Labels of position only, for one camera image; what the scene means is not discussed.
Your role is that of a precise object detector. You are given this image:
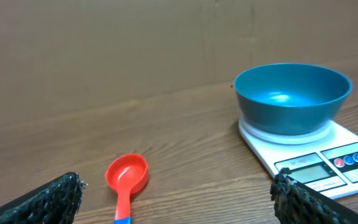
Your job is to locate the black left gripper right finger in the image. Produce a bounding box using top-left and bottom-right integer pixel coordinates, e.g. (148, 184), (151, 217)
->
(270, 168), (358, 224)

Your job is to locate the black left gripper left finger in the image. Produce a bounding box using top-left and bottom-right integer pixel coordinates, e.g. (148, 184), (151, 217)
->
(0, 172), (88, 224)

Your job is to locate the red measuring scoop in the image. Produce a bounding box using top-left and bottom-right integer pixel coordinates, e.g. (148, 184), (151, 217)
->
(104, 154), (149, 224)

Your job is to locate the white digital kitchen scale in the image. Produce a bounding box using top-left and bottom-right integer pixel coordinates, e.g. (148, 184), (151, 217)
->
(239, 118), (358, 198)

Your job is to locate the teal blue bowl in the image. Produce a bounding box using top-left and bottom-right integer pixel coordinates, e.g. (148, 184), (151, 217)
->
(234, 63), (353, 135)

